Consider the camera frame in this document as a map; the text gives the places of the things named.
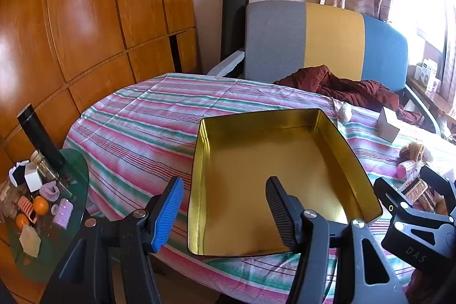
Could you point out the white plastic wrap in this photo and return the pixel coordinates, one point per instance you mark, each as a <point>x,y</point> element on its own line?
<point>345,112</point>

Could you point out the black rolled mat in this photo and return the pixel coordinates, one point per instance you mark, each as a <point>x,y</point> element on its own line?
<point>231,22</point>

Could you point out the black cylinder bottle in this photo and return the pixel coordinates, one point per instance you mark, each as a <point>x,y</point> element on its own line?
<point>39,136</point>

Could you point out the glass jar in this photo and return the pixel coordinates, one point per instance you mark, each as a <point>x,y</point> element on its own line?
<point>46,168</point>

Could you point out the beige wrapped block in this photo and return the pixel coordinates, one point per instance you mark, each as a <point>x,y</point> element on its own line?
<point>30,242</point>

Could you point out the wooden desk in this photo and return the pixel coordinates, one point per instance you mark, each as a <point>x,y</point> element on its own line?
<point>438,104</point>

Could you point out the white box with blue print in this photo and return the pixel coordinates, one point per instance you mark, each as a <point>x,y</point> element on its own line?
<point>425,70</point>

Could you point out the pink green striped tablecloth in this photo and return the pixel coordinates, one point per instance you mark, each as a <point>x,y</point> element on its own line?
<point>142,118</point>

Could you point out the green glass side table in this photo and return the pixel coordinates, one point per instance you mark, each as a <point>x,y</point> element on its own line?
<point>67,247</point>

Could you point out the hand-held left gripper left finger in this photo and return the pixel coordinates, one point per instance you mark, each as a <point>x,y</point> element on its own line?
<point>167,215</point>

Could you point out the orange fruit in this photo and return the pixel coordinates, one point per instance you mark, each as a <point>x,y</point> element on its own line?
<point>41,206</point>
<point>22,221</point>

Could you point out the person's pink clothing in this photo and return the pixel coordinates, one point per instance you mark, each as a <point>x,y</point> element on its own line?
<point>415,286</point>

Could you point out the brown knitted item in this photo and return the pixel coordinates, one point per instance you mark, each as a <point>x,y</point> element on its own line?
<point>415,151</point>

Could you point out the light purple box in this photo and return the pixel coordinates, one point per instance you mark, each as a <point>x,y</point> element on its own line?
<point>63,215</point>

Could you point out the wooden wardrobe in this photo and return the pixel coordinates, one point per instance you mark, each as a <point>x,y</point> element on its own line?
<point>89,5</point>

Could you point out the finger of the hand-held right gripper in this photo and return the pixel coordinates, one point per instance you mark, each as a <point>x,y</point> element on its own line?
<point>438,186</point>
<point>388,192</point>

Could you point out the cream box with blue label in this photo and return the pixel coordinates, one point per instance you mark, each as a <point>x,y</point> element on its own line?
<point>388,126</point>

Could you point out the orange cracker packet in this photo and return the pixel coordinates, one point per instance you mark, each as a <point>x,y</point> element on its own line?
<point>416,188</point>

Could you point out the small white box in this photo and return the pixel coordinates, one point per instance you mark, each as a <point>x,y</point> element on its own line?
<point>32,181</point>

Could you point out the gold metal tin tray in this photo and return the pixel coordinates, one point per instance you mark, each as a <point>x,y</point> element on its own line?
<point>249,161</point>

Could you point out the lavender soft item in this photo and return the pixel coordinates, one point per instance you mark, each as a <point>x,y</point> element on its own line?
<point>50,192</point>

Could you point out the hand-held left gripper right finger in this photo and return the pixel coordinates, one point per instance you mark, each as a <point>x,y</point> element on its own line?
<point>281,211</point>

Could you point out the dark red cloth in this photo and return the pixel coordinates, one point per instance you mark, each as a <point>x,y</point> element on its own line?
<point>356,90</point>

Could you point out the brown lumpy item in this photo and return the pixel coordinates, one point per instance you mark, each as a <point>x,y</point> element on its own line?
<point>9,200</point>

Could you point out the grey yellow blue chair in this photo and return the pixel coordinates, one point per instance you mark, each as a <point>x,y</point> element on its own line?
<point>331,40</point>

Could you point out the pink hair roller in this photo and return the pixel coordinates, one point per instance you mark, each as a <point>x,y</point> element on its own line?
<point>406,169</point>

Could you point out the orange striped item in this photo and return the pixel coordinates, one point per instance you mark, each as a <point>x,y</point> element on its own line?
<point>25,205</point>

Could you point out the black white sock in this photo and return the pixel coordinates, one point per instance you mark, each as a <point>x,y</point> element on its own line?
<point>17,175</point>

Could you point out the small purple cap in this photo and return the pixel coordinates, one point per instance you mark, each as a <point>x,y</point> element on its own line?
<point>55,209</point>

